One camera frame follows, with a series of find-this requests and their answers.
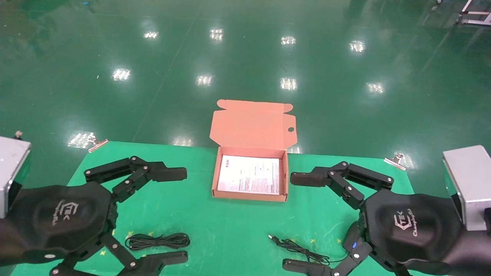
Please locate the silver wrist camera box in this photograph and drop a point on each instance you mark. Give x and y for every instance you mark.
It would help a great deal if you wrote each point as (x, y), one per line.
(11, 165)
(468, 180)

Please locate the metal binder clip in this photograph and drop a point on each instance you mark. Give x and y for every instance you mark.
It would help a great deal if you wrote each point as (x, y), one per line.
(99, 145)
(395, 161)

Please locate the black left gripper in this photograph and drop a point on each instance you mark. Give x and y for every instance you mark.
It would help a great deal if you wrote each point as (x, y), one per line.
(57, 222)

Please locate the white metal frame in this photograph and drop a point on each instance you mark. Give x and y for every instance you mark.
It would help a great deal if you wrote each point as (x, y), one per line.
(477, 22)

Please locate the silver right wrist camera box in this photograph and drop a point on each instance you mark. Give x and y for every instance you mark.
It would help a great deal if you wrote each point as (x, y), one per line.
(468, 180)

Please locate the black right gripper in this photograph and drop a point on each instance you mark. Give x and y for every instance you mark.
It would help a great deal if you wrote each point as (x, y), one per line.
(410, 226)

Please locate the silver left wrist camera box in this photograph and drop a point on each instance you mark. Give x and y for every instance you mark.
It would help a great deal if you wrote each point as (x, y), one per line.
(11, 165)

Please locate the small metal clip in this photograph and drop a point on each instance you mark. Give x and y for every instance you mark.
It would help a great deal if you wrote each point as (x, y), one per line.
(18, 134)

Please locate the green table mat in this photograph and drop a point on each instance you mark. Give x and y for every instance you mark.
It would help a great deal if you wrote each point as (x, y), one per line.
(230, 230)

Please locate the white printed paper sheet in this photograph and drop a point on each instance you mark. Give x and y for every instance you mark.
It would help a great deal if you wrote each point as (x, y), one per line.
(249, 174)

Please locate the orange cardboard box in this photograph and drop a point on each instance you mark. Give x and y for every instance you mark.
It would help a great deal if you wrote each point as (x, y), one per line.
(249, 126)

